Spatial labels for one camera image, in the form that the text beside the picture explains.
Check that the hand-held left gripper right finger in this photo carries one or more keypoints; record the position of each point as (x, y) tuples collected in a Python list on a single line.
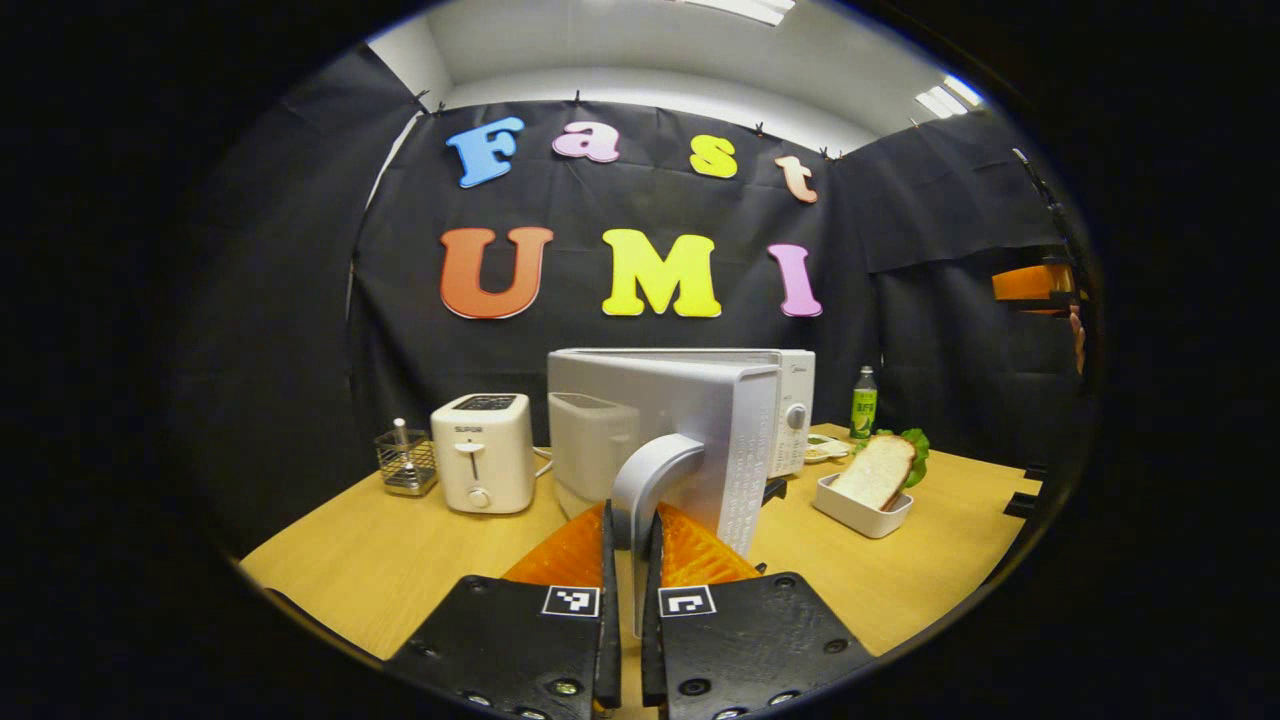
[(650, 650)]

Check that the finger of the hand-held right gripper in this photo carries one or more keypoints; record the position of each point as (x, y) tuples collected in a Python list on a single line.
[(1030, 283)]

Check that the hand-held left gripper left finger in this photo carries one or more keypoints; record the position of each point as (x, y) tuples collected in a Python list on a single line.
[(609, 640)]

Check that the bread lettuce sandwich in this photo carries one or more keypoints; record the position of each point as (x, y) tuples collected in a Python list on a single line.
[(875, 470)]

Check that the white microwave oven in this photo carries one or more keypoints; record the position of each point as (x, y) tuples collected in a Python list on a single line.
[(700, 400)]

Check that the black tripod stand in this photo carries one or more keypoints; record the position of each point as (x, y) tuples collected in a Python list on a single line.
[(1040, 190)]

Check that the ceiling light panel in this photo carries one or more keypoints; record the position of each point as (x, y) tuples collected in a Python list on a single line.
[(745, 8), (950, 97)]

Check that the green drink bottle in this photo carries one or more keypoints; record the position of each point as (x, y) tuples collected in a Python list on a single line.
[(864, 410)]

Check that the white toaster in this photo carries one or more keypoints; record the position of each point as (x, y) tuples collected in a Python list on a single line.
[(485, 460)]

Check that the white rectangular dish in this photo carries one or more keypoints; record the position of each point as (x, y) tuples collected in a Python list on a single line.
[(860, 515)]

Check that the divided snack tray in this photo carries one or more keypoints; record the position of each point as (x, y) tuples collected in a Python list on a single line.
[(825, 452)]

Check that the metal utensil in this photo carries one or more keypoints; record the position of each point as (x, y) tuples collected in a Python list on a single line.
[(400, 430)]

